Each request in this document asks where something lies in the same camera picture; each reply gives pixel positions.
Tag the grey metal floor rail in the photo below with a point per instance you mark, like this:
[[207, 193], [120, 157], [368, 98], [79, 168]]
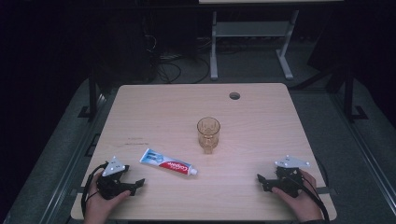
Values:
[[67, 174], [364, 155]]

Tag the person's right hand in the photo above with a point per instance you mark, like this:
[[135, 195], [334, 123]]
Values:
[[306, 205]]

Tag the person's left hand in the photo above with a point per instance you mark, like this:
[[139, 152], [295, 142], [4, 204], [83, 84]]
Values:
[[96, 208]]

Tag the toothpaste tube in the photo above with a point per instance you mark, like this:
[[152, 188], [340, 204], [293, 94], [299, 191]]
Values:
[[168, 163]]

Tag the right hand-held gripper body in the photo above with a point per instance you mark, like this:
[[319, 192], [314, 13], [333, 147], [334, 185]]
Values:
[[289, 180]]

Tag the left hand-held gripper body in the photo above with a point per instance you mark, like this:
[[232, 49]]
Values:
[[112, 183]]

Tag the clear plastic cup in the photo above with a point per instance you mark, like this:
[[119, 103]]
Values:
[[208, 133]]

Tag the white metal table frame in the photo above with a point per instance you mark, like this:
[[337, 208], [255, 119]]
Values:
[[252, 29]]

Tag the black metal stand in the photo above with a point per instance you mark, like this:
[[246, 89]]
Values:
[[92, 93], [349, 96]]

